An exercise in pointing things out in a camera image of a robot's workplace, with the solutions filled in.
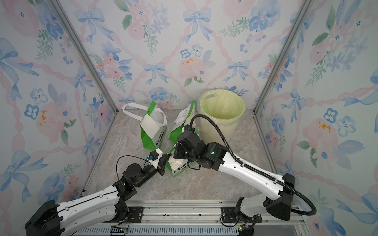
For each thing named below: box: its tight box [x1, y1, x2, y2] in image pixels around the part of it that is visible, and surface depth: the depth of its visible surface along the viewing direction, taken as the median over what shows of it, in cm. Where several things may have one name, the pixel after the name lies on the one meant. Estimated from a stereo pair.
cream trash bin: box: [197, 88, 246, 146], surface depth 94 cm
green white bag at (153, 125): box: [122, 100, 168, 150], surface depth 89 cm
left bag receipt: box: [139, 113, 160, 140], surface depth 85 cm
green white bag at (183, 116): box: [168, 99, 196, 143], surface depth 92 cm
